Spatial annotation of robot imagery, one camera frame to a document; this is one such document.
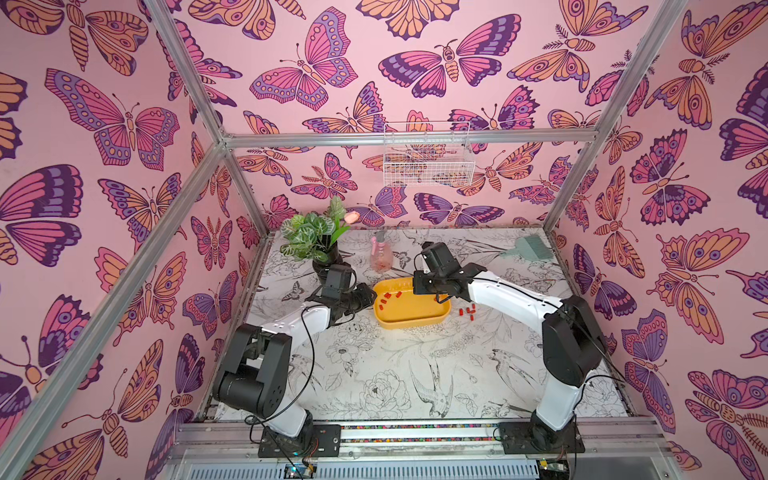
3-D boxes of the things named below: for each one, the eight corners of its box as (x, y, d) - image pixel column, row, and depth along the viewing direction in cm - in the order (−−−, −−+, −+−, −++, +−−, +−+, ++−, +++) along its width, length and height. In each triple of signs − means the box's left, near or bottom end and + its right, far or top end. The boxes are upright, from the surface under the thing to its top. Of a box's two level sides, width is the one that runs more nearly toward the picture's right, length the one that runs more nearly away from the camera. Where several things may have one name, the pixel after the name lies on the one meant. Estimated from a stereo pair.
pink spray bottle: (375, 275, 109) (373, 244, 96) (370, 263, 112) (366, 232, 100) (397, 267, 111) (397, 236, 98) (391, 256, 115) (390, 225, 102)
